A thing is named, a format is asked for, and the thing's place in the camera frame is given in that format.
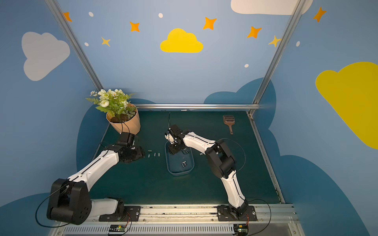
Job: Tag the translucent blue storage box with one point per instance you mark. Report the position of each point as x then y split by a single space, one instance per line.
181 163

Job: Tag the left small circuit board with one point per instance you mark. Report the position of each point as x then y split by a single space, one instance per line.
117 229

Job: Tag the right small circuit board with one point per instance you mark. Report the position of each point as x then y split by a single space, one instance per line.
240 230

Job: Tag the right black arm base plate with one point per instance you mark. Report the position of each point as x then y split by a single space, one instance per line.
226 213

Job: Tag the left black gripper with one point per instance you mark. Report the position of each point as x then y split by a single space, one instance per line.
126 138

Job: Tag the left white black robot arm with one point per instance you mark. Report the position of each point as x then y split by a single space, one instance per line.
70 200

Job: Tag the small circuit board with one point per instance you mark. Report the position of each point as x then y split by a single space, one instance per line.
240 230
117 229

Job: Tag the brown slotted scoop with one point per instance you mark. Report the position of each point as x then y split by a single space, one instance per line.
229 121

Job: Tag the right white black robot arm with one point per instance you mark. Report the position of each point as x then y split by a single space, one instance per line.
220 159

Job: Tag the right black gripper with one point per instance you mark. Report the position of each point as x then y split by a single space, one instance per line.
174 146

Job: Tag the terracotta flower pot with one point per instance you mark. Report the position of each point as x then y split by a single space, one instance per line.
132 126

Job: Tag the artificial white flower plant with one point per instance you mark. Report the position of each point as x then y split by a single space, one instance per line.
115 103

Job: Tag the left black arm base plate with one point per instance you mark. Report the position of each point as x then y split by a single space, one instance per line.
128 213

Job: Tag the aluminium front rail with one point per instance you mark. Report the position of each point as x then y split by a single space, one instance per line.
192 220

